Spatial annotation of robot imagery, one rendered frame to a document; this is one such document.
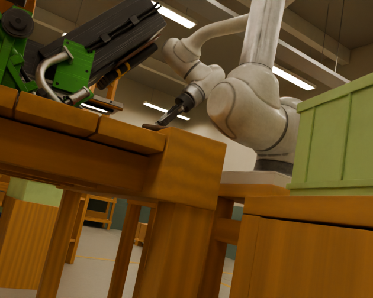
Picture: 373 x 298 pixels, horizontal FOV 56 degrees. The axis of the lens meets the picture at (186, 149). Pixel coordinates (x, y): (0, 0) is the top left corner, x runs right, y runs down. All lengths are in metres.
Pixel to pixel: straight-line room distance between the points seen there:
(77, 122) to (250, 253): 0.38
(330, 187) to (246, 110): 0.45
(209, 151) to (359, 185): 0.35
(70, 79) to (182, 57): 0.45
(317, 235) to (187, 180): 0.31
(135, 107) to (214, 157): 10.62
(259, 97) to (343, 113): 0.44
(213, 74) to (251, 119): 0.57
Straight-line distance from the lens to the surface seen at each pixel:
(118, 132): 0.68
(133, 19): 1.50
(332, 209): 0.49
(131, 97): 11.34
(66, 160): 0.73
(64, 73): 1.33
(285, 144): 1.07
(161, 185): 0.70
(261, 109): 0.96
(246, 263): 0.66
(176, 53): 1.48
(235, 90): 0.94
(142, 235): 7.37
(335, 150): 0.55
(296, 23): 6.92
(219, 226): 1.11
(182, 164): 0.72
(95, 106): 1.53
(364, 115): 0.53
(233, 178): 1.07
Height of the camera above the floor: 0.73
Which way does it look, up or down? 11 degrees up
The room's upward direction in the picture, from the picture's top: 11 degrees clockwise
